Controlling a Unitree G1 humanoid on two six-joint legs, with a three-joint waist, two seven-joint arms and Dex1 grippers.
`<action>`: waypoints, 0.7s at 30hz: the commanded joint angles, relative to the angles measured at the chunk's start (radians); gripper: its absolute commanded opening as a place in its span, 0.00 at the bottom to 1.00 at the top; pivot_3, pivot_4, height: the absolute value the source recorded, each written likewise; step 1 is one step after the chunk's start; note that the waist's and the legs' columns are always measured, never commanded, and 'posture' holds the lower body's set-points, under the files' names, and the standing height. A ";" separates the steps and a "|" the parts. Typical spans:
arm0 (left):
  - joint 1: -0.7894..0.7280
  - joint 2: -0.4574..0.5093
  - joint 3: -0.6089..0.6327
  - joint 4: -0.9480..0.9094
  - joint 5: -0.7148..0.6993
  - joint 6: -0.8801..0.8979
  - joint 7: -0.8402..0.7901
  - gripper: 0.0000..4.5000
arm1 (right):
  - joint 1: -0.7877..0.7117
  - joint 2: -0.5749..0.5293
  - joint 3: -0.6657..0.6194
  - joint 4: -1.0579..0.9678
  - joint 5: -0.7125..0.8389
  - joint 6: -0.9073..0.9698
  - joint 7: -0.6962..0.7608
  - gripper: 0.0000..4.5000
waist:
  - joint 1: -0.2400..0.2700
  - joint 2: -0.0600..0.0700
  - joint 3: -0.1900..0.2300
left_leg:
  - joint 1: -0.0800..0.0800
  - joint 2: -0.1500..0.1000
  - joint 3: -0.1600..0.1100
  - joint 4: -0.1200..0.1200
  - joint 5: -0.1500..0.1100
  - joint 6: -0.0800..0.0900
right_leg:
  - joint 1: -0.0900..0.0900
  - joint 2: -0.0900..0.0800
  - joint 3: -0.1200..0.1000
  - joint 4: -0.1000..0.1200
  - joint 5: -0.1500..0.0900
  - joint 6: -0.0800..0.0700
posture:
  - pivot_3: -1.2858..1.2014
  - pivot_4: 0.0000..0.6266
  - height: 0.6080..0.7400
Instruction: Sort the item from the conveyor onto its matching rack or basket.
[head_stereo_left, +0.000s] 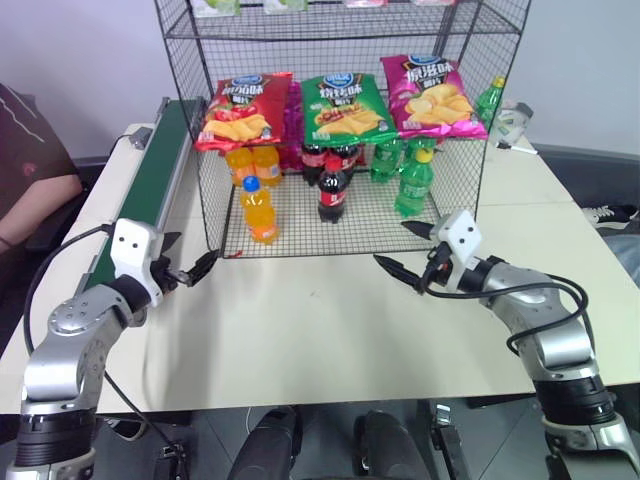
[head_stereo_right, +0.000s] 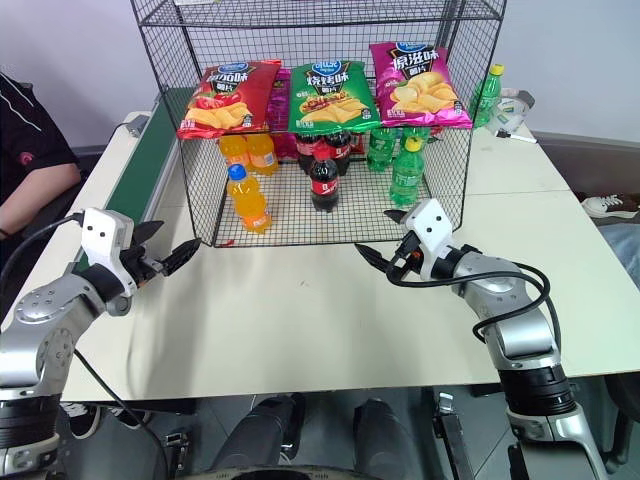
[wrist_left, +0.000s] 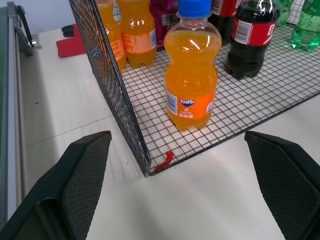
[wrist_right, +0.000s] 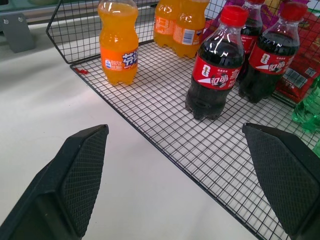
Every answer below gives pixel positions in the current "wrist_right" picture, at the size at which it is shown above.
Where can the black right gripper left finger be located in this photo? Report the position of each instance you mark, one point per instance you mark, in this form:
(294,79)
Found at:
(62,185)

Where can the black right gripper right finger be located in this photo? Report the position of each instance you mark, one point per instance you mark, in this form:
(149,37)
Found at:
(287,180)

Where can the green plastic bottle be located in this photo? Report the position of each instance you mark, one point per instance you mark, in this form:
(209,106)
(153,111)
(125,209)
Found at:
(308,107)

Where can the red snack bag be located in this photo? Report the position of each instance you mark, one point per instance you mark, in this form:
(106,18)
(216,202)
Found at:
(303,60)

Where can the cola bottle red cap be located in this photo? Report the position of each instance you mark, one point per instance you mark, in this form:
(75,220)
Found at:
(252,30)
(215,67)
(268,57)

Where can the orange soda bottle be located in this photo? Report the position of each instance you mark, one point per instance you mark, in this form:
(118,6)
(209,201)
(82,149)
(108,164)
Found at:
(118,43)
(163,23)
(190,27)

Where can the purple snack bag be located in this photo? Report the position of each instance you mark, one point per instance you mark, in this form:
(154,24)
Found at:
(271,12)

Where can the grey metal bracket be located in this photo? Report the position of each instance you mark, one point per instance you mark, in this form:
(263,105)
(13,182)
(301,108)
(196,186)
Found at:
(17,27)

